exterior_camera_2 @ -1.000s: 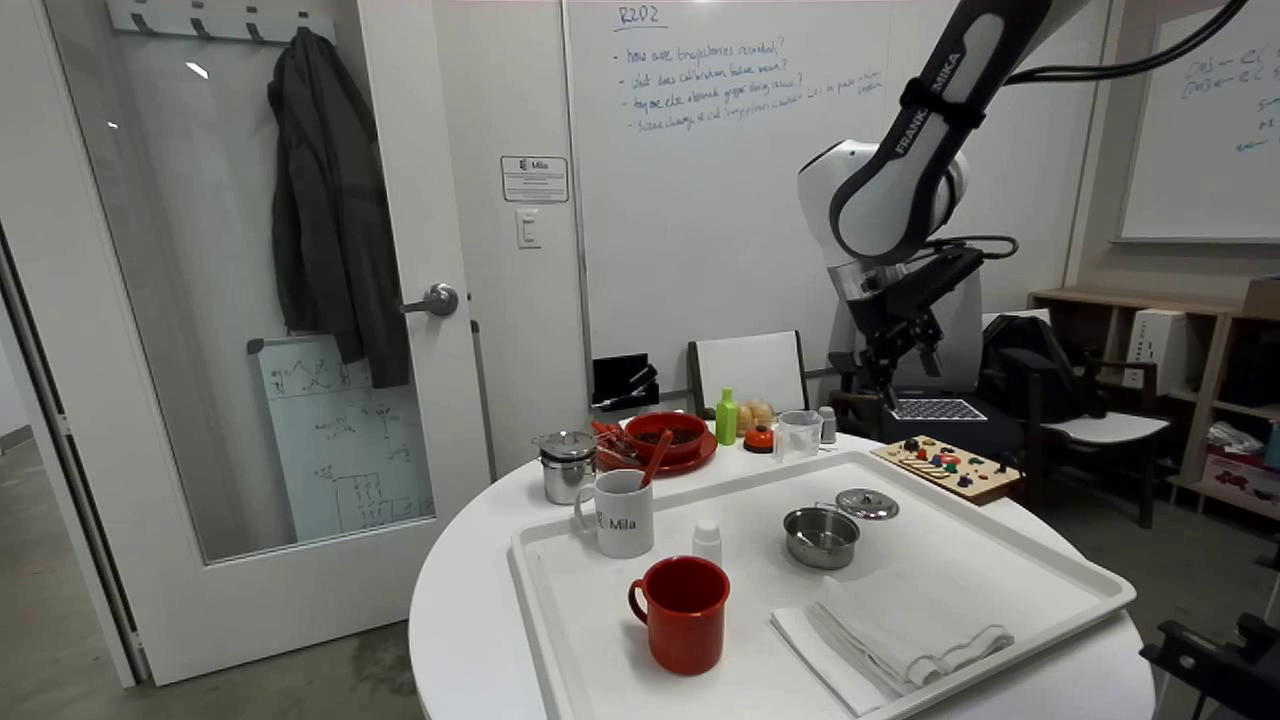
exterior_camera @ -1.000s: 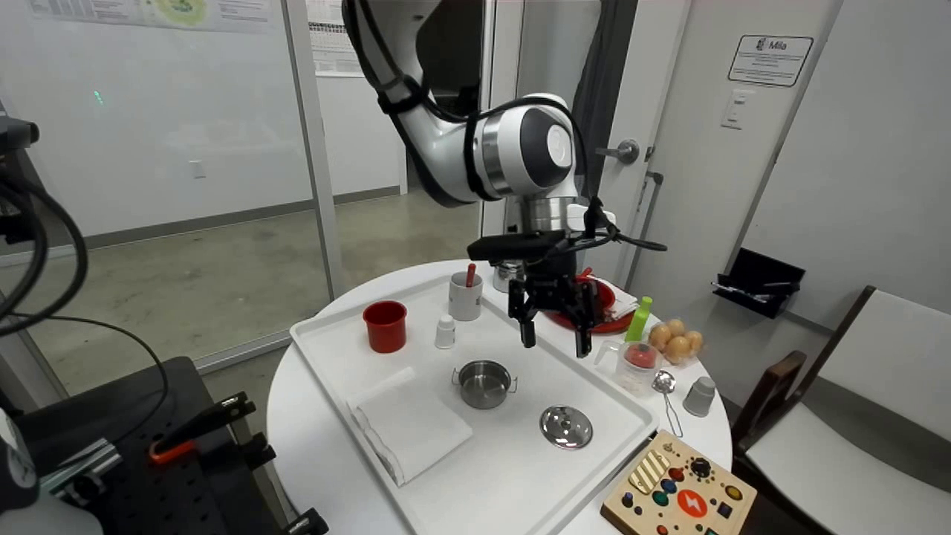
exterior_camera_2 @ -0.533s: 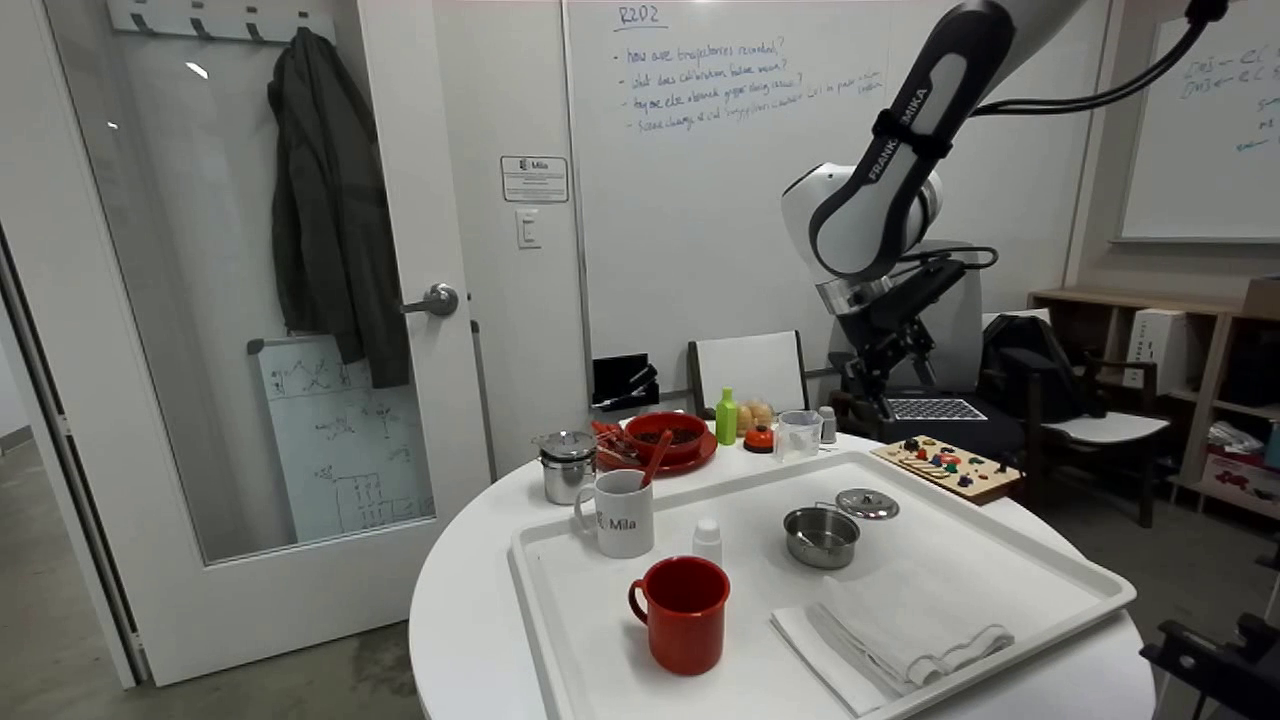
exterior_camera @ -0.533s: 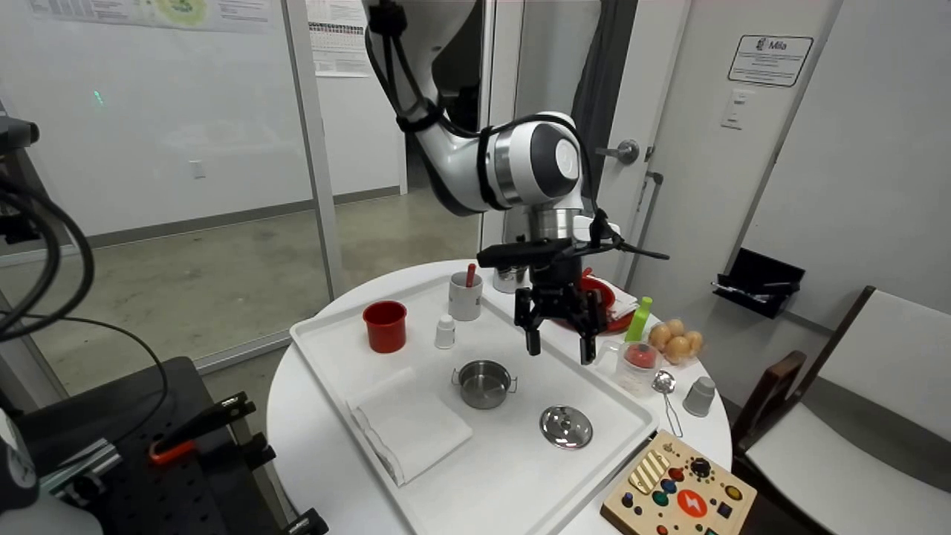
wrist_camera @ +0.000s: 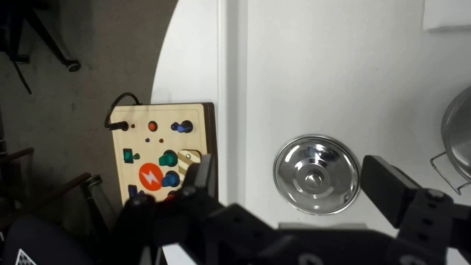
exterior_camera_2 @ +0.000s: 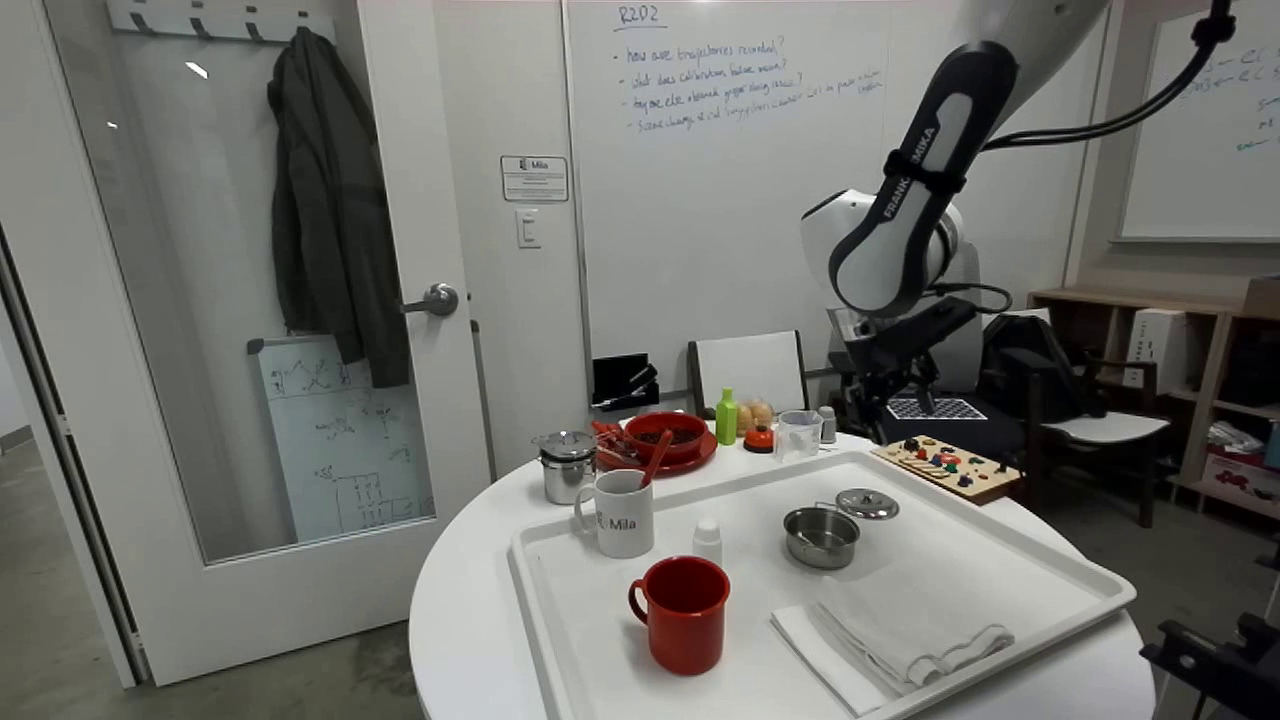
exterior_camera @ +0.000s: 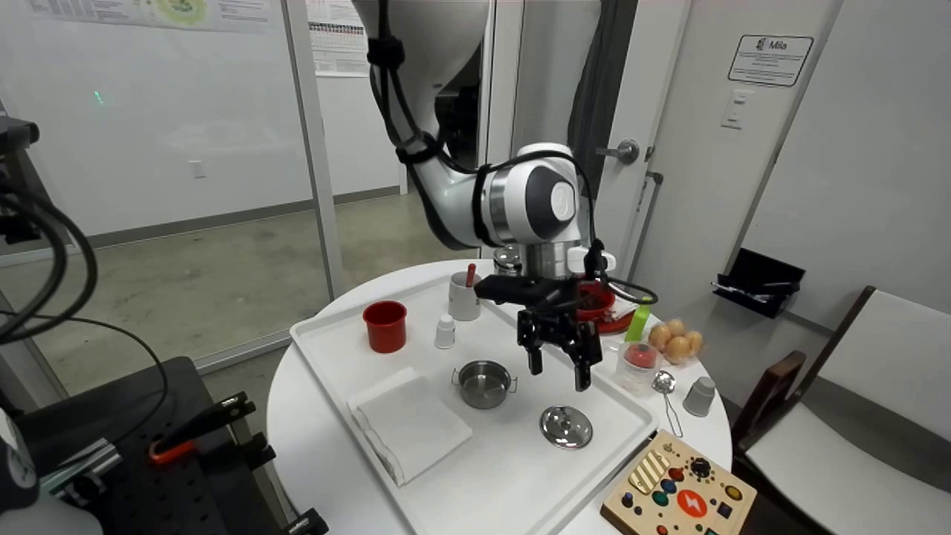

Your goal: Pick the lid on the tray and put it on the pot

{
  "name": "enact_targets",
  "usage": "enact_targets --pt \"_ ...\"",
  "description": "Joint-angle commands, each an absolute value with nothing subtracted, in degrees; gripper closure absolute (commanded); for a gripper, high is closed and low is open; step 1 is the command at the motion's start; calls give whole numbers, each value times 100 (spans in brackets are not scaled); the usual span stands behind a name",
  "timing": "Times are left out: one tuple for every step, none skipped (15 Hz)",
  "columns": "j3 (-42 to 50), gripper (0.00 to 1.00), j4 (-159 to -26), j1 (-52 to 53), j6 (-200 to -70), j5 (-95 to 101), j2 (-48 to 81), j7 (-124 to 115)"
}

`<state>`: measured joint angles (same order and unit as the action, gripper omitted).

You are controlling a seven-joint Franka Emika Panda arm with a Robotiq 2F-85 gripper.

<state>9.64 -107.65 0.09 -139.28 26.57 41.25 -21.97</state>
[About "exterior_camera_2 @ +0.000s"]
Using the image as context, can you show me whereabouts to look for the white coat hook rack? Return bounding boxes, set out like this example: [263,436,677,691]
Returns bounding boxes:
[105,0,337,49]

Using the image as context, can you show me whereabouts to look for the small leaning whiteboard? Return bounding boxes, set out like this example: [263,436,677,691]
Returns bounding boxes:
[244,332,438,549]

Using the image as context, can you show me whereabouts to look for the round white table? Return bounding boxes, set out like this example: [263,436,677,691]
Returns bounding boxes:
[405,434,1159,720]

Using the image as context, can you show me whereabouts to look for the small steel pot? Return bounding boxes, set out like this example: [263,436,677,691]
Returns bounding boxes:
[774,499,863,573]

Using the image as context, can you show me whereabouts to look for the white wall sign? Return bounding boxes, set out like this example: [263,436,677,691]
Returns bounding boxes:
[497,153,571,207]

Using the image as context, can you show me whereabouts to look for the dark grey coat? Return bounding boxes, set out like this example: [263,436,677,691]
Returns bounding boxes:
[263,26,415,391]

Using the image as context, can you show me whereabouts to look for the black chair with white seat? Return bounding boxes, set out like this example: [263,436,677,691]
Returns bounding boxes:
[979,314,1175,532]

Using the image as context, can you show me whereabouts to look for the red bowl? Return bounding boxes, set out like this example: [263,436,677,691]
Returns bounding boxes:
[586,409,720,482]

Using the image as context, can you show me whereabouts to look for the checkered pad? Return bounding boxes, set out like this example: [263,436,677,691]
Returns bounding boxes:
[884,391,993,428]

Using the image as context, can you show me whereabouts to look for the round steel lid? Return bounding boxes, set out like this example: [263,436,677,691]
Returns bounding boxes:
[830,484,903,523]

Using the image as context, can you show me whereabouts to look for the small green bottle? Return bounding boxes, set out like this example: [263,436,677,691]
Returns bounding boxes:
[712,385,744,450]

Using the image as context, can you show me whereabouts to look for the black box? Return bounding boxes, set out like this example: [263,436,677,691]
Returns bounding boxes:
[586,350,663,417]

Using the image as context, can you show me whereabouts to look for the red mug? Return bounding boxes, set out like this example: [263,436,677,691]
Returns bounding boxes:
[624,553,737,680]

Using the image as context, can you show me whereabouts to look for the white mug with print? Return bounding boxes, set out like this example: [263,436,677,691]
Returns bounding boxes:
[571,464,661,560]

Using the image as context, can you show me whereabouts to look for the black equipment frame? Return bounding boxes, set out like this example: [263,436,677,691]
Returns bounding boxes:
[1141,614,1280,720]

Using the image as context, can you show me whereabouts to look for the white box on shelf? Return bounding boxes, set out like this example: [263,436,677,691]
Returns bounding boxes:
[1123,304,1192,402]

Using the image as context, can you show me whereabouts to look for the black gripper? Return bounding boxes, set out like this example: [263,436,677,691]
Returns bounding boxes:
[827,293,983,436]

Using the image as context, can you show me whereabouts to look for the grey office chair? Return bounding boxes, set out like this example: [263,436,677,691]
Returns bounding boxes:
[805,237,1030,457]

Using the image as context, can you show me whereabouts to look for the white door with glass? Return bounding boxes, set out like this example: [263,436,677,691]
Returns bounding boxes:
[0,0,497,691]

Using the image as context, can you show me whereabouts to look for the white panel with black frame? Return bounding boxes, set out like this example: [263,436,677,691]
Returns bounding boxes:
[686,329,811,420]

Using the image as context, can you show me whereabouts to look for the wooden game board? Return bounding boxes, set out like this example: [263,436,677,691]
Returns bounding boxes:
[872,434,1026,510]

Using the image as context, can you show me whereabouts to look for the small orange toy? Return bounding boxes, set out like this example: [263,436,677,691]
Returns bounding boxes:
[739,402,780,457]

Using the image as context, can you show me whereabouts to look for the wooden shelf unit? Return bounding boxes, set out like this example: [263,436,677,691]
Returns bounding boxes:
[1026,273,1280,523]

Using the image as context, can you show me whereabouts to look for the framed whiteboard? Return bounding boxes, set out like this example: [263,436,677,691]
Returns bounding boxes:
[1116,0,1280,249]

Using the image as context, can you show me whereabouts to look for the folded white towel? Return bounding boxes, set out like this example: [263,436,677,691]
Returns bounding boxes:
[811,555,1021,691]

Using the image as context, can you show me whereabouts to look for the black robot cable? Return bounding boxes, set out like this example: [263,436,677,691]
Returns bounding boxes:
[979,0,1238,153]

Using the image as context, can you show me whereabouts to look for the silver door handle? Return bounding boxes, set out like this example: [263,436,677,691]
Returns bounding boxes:
[398,280,465,326]

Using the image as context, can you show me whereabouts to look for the steel canister with lid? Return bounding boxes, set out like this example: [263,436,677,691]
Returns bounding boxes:
[535,428,598,510]

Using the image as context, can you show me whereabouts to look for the red spoon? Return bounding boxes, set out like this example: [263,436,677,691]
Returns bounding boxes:
[636,428,677,488]

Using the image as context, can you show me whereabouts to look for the large white tray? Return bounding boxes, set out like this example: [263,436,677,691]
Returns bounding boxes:
[504,450,1141,720]

